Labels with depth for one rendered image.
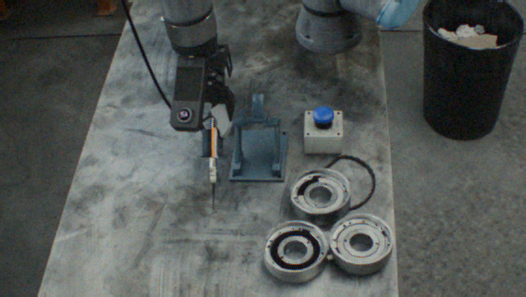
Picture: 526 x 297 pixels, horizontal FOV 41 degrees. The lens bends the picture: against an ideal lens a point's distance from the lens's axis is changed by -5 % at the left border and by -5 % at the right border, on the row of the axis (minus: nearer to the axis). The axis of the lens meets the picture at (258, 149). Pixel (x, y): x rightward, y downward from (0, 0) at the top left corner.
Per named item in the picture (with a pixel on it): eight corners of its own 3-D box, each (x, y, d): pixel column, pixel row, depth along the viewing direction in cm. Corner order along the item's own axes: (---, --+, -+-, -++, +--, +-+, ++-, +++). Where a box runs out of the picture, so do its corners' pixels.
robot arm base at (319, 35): (297, 14, 171) (295, -22, 164) (361, 14, 170) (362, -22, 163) (294, 54, 161) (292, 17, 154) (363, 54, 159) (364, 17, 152)
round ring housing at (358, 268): (375, 220, 127) (376, 205, 124) (402, 265, 120) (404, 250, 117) (319, 240, 125) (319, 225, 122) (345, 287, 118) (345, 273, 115)
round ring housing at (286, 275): (311, 294, 117) (311, 280, 114) (253, 273, 121) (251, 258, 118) (337, 247, 123) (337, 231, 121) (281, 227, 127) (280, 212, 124)
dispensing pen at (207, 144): (201, 210, 121) (200, 106, 121) (208, 208, 125) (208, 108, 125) (214, 210, 120) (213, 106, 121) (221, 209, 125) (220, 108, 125)
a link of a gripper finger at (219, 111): (245, 117, 126) (231, 77, 120) (239, 143, 122) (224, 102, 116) (227, 118, 127) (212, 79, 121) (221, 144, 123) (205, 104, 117)
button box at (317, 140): (342, 153, 139) (343, 135, 135) (304, 153, 139) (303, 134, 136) (342, 124, 144) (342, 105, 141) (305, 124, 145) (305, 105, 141)
